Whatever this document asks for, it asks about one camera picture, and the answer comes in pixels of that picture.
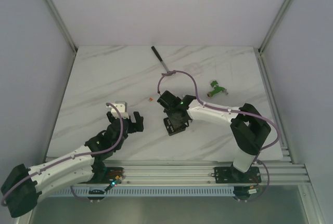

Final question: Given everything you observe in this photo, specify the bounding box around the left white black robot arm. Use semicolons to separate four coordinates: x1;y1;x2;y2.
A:
1;112;144;218

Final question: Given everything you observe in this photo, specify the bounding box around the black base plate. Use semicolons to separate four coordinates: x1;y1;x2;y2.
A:
212;166;262;184
86;167;124;184

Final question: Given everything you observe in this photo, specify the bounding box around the aluminium frame post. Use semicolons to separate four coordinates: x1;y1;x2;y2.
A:
44;0;78;54
258;0;293;55

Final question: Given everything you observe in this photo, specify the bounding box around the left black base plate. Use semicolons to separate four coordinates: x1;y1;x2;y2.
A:
86;167;124;184

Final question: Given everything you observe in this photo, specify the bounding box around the aluminium mounting rail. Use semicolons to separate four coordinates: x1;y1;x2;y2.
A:
105;160;311;186

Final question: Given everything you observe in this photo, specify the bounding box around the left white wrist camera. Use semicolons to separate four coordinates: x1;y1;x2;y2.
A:
106;101;130;119

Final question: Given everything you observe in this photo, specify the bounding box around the claw hammer black handle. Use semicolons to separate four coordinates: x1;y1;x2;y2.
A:
151;46;176;76

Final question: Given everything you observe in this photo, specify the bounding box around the grey slotted cable duct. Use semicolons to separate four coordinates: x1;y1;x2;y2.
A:
46;187;300;198

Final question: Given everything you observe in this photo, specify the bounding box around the right aluminium frame post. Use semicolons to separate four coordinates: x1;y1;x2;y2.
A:
258;0;293;55

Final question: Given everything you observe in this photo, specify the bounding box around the black fuse box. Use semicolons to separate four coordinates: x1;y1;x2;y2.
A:
163;117;186;136

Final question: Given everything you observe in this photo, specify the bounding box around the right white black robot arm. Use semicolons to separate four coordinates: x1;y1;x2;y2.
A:
157;90;271;182

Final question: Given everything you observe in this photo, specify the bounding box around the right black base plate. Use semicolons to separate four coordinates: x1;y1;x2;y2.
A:
212;166;262;184

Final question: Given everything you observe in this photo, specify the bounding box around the left aluminium frame post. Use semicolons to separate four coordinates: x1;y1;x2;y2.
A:
44;0;78;54

